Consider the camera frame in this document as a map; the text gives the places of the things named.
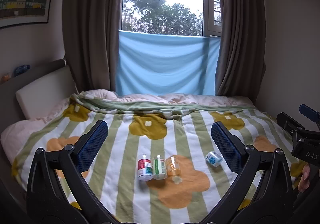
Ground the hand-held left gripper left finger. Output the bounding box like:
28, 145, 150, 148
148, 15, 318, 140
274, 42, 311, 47
26, 120, 118, 224

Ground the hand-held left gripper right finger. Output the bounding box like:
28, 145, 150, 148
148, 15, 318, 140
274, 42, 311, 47
202, 122, 297, 224

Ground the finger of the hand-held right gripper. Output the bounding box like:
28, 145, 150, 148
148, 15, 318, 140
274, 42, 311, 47
276, 112, 304, 140
299, 104, 320, 130

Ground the person's right hand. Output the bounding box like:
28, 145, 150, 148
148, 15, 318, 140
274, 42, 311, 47
297, 164, 311, 193

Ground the small white blue-label jar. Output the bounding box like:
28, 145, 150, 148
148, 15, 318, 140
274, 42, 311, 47
205, 151, 222, 168

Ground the red label white bottle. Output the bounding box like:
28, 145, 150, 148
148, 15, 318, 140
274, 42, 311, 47
137, 154, 153, 181

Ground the green label white bottle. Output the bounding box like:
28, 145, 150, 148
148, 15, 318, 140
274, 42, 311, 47
152, 155, 168, 180

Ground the flower print striped blanket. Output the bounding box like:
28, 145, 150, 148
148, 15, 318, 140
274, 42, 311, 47
11, 94, 308, 224

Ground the white bed cushion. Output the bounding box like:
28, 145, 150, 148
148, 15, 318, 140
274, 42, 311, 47
15, 65, 78, 120

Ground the brown curtain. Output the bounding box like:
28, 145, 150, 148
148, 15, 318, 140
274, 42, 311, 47
62, 0, 128, 95
214, 0, 267, 105

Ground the light blue hanging cloth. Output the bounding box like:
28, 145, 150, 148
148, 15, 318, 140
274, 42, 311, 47
115, 30, 221, 96

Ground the blue plastic bottle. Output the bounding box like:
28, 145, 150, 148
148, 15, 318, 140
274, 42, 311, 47
14, 64, 31, 76

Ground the white window frame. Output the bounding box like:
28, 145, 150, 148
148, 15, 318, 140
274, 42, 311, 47
201, 0, 223, 38

